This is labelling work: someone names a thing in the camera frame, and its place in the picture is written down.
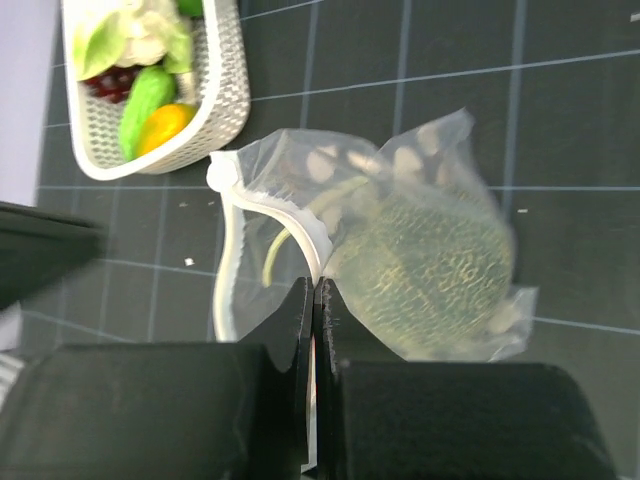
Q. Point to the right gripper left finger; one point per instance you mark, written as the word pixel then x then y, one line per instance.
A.
pixel 168 410

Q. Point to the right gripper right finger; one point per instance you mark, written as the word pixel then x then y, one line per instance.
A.
pixel 381 417

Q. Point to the green netted melon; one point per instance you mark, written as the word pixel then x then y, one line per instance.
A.
pixel 426 267

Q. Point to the white dotted zip bag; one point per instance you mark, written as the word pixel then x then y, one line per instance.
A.
pixel 269 241

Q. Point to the white perforated plastic basket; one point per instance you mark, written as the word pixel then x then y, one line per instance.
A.
pixel 222 89

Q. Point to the white cauliflower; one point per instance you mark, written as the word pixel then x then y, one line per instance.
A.
pixel 105 34

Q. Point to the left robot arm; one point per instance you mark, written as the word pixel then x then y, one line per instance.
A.
pixel 40 250

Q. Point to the yellow orange mango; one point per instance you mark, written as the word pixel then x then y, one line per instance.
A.
pixel 162 125

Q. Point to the green cucumber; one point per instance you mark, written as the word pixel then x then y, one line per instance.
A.
pixel 153 88

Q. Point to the dark red grapes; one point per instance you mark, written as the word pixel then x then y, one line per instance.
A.
pixel 114 84

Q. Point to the black grid mat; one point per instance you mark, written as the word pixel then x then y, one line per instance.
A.
pixel 553 87

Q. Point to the green bell pepper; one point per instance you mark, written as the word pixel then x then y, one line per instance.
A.
pixel 190 8

